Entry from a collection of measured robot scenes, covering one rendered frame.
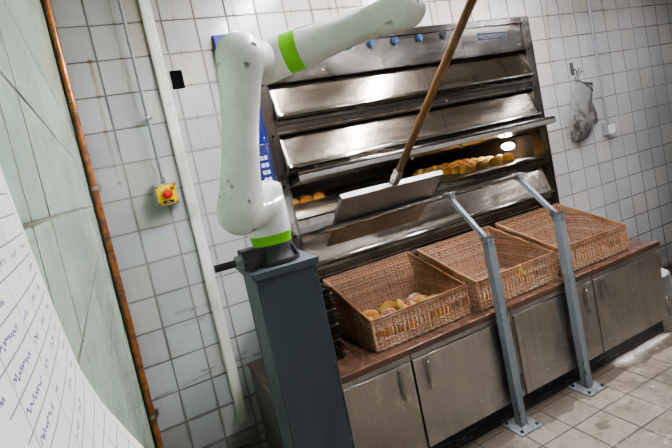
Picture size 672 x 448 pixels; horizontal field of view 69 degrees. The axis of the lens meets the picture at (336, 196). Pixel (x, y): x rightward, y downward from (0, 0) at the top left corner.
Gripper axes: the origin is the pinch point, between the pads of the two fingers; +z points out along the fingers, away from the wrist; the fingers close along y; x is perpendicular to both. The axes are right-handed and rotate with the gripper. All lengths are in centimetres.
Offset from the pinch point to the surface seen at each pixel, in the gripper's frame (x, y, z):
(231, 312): -167, 4, -74
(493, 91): -110, -58, 115
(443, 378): -155, 74, 3
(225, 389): -190, 31, -84
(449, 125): -120, -46, 75
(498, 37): -89, -84, 128
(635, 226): -185, 31, 231
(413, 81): -102, -68, 56
